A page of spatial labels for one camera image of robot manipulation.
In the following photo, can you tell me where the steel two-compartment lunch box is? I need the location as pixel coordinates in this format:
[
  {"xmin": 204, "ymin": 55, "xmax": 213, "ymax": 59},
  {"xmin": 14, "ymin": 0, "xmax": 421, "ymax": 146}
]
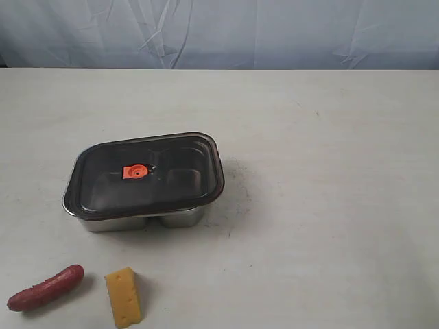
[{"xmin": 63, "ymin": 204, "xmax": 211, "ymax": 232}]

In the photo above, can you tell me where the dark translucent lunch box lid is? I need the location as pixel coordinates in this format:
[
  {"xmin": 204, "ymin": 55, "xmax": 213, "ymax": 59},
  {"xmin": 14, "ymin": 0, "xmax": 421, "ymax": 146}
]
[{"xmin": 63, "ymin": 132, "xmax": 225, "ymax": 222}]

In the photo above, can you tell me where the yellow cheese wedge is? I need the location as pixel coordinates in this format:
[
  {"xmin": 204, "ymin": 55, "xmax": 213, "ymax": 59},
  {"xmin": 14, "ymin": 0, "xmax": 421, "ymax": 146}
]
[{"xmin": 105, "ymin": 267, "xmax": 143, "ymax": 328}]

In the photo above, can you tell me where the red sausage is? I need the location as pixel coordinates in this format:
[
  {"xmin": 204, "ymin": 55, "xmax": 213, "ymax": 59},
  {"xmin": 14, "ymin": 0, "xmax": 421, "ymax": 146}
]
[{"xmin": 7, "ymin": 265, "xmax": 84, "ymax": 312}]

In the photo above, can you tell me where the blue-grey backdrop cloth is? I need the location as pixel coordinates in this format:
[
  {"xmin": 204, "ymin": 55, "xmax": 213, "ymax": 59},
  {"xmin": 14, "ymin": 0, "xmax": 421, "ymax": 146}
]
[{"xmin": 1, "ymin": 1, "xmax": 438, "ymax": 70}]

